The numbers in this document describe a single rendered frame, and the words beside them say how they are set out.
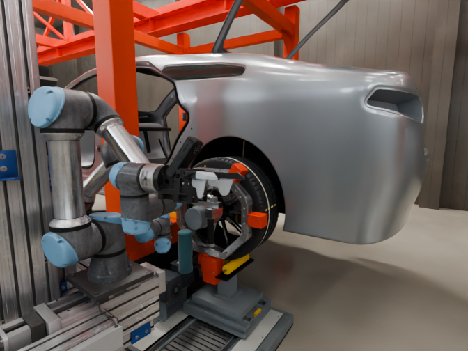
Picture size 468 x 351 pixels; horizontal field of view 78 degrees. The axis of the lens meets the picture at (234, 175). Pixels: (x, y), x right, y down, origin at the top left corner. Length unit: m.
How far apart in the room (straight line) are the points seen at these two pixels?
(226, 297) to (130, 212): 1.41
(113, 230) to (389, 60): 6.07
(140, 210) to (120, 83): 1.16
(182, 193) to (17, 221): 0.64
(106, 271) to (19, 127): 0.55
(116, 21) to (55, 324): 1.51
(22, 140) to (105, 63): 0.90
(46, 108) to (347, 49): 6.32
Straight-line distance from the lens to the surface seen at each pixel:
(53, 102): 0.94
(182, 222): 1.95
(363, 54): 6.72
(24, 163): 1.15
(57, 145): 0.98
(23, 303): 1.27
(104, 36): 1.94
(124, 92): 1.87
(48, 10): 4.04
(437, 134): 6.09
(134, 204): 0.80
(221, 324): 2.07
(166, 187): 0.74
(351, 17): 7.01
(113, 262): 1.13
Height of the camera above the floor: 1.33
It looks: 8 degrees down
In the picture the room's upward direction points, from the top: straight up
